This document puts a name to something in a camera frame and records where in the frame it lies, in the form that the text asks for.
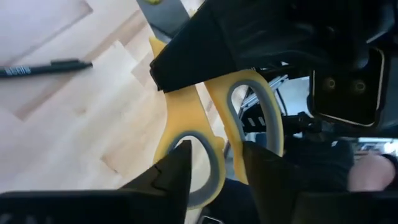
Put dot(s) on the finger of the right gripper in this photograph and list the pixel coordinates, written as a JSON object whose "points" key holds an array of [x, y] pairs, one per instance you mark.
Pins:
{"points": [[192, 56]]}

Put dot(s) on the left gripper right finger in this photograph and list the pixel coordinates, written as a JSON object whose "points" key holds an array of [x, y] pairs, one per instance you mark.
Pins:
{"points": [[273, 199]]}

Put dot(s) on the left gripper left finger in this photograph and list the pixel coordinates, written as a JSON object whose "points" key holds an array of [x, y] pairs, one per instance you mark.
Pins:
{"points": [[149, 205]]}

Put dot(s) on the black pen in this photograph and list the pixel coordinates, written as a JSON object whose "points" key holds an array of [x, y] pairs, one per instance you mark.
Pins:
{"points": [[46, 69]]}

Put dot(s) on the person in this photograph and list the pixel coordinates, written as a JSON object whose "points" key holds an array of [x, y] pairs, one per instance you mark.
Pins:
{"points": [[317, 165]]}

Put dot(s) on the person's hand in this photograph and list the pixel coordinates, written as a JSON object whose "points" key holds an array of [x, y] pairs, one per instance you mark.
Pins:
{"points": [[370, 172]]}

